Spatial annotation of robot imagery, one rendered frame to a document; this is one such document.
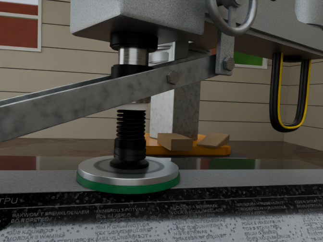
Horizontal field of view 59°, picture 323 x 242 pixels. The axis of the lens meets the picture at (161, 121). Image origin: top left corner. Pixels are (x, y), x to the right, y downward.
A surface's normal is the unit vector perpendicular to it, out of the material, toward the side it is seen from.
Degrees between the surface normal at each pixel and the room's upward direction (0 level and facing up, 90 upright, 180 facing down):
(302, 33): 90
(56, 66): 90
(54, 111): 90
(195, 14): 90
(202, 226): 45
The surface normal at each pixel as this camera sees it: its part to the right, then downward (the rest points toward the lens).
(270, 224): 0.19, -0.65
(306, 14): -0.08, 0.07
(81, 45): 0.22, 0.08
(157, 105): -0.77, 0.01
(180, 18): 0.62, 0.09
